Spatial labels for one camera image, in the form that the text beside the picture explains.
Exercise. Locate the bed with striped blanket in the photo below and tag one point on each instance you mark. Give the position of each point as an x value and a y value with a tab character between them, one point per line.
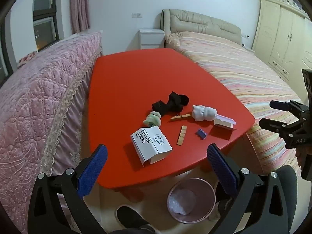
238	73

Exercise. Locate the small blue block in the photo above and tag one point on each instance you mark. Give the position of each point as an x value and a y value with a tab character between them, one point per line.
201	134

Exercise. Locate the wooden clothespin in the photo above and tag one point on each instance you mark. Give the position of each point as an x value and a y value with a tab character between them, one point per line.
181	135
181	117

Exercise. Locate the pink quilted cover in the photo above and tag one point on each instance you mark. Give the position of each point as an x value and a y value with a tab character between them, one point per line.
36	107

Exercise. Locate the pink waste bin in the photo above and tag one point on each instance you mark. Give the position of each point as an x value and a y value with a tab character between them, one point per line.
204	190

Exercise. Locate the pink curtain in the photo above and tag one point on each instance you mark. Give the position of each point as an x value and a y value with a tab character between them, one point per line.
79	4

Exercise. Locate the black sock bundle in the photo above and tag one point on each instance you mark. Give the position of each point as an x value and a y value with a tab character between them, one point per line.
174	101

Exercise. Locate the white sock bundle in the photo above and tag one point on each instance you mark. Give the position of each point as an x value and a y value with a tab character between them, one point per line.
203	113

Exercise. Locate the clear plastic bin liner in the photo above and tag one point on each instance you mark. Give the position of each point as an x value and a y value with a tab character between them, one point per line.
181	201

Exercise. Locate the white cardboard sock box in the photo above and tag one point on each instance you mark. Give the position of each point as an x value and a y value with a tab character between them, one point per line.
151	143

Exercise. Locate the white nightstand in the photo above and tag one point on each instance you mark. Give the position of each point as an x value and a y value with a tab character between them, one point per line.
151	39

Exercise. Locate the green sock bundle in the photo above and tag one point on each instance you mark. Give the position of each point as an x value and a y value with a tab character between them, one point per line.
153	120

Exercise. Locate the person's right hand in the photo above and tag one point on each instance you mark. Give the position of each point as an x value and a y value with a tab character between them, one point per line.
299	157

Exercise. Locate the cream wardrobe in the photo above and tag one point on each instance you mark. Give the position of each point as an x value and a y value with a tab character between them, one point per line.
280	36

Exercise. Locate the wall socket beside headboard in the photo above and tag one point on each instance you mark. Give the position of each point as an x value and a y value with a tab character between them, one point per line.
245	40

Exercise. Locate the white wall socket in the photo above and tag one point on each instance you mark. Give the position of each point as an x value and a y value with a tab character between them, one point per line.
136	14

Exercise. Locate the black shoe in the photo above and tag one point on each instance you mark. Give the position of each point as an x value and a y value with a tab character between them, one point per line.
129	215

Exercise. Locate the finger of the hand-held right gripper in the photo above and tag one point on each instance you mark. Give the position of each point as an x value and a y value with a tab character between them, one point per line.
273	124
279	104

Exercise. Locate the beige padded headboard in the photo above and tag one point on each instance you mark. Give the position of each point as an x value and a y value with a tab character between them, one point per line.
195	22

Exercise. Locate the dark framed window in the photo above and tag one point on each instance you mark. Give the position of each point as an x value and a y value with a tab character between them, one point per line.
45	29

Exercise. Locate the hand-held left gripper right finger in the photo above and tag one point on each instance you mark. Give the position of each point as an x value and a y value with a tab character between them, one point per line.
220	169

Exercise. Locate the red table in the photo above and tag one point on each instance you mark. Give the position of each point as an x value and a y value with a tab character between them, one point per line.
126	82

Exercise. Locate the pink and white box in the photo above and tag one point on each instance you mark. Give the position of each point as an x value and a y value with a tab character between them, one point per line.
225	122

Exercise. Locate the floral cushion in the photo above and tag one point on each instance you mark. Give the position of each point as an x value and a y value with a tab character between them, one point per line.
26	58

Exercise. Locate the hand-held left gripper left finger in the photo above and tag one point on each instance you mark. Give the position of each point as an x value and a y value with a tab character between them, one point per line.
93	170

